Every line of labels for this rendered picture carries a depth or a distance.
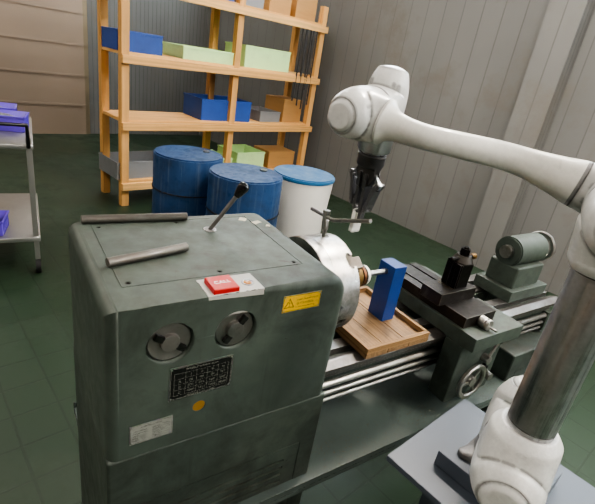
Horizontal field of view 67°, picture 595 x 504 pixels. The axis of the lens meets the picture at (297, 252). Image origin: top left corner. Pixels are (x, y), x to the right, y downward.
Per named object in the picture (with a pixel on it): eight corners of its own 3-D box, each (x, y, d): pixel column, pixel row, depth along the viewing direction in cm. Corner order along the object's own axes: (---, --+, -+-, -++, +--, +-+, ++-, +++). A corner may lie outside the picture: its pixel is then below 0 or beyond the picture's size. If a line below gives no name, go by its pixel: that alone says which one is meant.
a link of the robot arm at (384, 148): (380, 125, 121) (375, 146, 124) (353, 124, 117) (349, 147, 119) (402, 135, 115) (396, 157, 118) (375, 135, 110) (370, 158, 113)
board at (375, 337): (365, 359, 148) (368, 349, 147) (306, 304, 175) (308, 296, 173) (427, 341, 165) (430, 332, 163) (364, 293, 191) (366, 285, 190)
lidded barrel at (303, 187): (289, 227, 498) (299, 162, 469) (333, 246, 467) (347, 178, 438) (252, 238, 452) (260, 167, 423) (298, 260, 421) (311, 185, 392)
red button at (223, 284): (213, 298, 95) (214, 290, 94) (203, 285, 100) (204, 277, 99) (239, 294, 98) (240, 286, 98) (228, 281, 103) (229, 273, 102)
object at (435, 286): (438, 306, 168) (442, 294, 166) (419, 293, 176) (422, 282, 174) (472, 298, 179) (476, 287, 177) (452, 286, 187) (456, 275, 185)
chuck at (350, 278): (330, 350, 137) (343, 253, 127) (277, 307, 162) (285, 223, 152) (352, 344, 142) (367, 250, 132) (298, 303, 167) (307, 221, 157)
